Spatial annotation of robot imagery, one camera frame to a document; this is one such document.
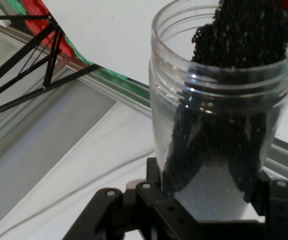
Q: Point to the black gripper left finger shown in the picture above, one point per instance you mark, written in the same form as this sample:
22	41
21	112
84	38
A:
158	212

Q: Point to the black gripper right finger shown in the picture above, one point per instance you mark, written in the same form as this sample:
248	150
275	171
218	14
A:
281	207

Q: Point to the clear plastic jar black seeds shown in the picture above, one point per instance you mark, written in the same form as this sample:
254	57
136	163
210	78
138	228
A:
209	87

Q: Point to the black tripod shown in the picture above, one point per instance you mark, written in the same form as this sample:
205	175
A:
21	56

